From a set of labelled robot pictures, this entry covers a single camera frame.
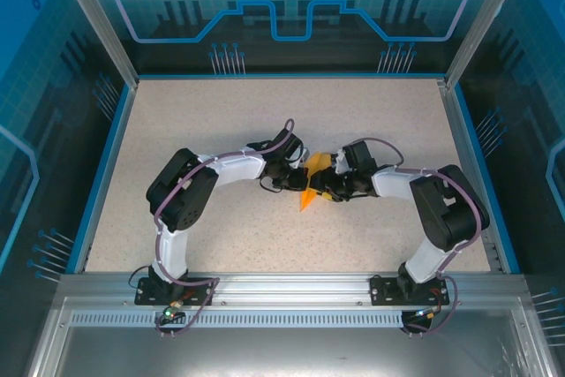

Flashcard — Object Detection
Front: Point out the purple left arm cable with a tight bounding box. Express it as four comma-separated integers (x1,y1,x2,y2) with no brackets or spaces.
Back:
153,118,221,339

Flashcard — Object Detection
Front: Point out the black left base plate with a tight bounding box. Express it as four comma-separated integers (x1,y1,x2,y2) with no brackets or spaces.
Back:
134,276,217,306

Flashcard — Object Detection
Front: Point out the connector with green LED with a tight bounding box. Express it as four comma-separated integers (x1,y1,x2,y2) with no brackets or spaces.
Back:
412,305,442,321
161,301,185,321

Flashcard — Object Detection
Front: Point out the thin black cable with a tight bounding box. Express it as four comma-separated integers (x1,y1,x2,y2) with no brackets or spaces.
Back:
128,265,151,290

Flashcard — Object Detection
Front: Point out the blue aluminium side rail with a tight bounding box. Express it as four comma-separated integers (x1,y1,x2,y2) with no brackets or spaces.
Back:
440,78,522,275
64,83,139,275

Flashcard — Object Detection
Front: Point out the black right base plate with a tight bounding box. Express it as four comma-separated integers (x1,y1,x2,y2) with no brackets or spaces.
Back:
369,275,451,306

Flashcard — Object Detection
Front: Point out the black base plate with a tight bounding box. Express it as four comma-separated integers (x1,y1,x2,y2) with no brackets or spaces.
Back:
369,275,451,306
134,276,217,306

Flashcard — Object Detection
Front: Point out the aluminium frame post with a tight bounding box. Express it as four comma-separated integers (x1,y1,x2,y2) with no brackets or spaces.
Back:
443,0,522,87
49,0,140,87

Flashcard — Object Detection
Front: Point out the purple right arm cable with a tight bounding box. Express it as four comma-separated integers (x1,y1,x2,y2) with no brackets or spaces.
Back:
364,137,482,336

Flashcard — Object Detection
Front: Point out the metal tray panel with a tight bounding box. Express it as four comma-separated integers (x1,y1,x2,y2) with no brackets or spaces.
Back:
26,297,551,377

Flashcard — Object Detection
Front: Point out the slotted cable duct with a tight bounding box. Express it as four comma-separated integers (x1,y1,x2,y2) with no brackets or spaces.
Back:
69,310,405,329

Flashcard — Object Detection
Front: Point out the orange cloth piece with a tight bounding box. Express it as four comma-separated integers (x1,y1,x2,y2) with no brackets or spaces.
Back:
298,152,333,215

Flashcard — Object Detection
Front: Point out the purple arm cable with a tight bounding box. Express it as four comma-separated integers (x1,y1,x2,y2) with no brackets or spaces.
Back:
364,137,482,336
153,118,221,339

